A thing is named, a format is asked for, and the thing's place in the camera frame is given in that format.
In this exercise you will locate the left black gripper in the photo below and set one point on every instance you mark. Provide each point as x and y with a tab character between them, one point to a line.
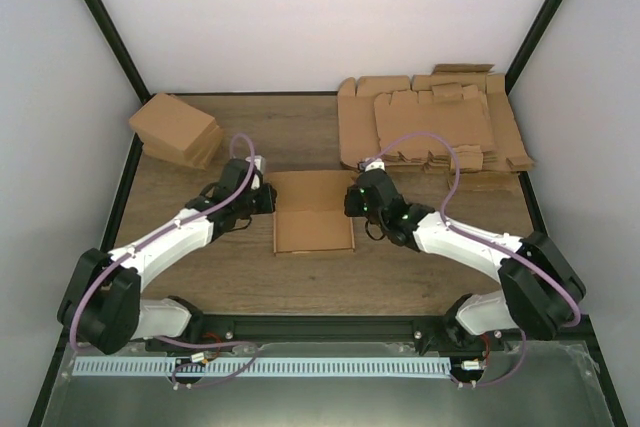
269	203

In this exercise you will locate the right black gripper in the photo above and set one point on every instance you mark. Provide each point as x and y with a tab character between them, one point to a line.
350	209

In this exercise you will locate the cardboard box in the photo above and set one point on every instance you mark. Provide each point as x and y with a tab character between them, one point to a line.
309	213

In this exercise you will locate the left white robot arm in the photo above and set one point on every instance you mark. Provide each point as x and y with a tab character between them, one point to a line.
102	304

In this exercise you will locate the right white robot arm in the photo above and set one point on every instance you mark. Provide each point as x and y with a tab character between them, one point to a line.
539	292

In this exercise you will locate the stack of folded cardboard boxes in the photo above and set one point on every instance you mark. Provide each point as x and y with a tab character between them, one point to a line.
174	131

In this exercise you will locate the stack of flat cardboard blanks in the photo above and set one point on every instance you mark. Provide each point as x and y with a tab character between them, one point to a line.
457	116

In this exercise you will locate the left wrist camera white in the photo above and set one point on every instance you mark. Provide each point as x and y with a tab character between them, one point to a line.
259	164

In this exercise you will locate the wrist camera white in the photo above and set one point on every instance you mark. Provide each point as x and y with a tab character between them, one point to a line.
371	164
259	164

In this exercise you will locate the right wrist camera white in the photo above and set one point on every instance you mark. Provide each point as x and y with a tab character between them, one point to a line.
371	164

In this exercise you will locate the light blue slotted cable duct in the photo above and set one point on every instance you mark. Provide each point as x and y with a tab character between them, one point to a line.
375	367

